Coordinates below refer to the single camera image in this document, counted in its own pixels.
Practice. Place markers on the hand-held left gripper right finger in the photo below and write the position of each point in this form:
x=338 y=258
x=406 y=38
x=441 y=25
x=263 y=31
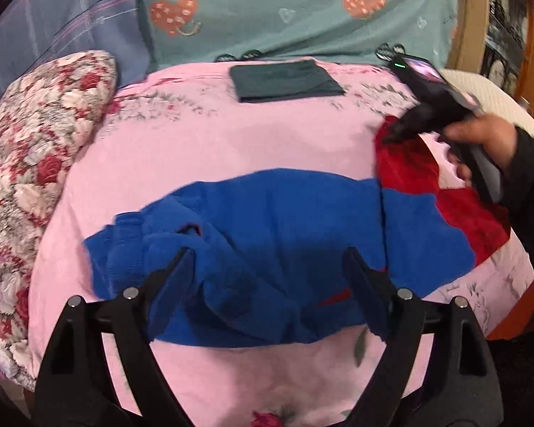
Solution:
x=360 y=271

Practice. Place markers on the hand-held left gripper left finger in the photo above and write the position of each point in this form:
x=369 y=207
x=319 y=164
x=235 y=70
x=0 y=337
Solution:
x=177 y=267

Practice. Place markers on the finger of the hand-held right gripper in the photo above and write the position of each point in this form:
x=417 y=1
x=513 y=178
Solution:
x=402 y=126

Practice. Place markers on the blue fleece pants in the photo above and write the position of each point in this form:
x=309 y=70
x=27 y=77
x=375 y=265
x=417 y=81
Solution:
x=271 y=213

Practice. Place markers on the person's right forearm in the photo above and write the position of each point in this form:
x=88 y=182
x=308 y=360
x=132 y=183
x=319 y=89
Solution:
x=529 y=173

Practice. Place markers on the person's right hand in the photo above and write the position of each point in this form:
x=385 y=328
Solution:
x=489 y=135

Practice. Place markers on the red cloth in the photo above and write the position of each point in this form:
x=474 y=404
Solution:
x=409 y=169

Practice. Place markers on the dark printed panel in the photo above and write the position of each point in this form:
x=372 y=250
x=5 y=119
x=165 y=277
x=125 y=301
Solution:
x=507 y=22

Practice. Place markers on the dark green folded cloth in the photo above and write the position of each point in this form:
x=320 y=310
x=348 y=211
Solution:
x=285 y=82

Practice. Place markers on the pink floral blanket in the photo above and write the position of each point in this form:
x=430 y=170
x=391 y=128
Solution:
x=204 y=142

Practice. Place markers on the orange bed sheet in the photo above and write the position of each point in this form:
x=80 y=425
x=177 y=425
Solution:
x=516 y=316

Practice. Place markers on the teal heart-print pillow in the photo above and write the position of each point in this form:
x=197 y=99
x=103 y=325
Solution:
x=271 y=9

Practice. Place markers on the floral red white pillow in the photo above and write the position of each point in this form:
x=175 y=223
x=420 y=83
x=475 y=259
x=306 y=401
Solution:
x=31 y=164

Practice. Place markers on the blue plaid cloth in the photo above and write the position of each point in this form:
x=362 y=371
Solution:
x=62 y=31

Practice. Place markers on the wooden cabinet frame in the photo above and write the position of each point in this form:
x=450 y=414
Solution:
x=474 y=18

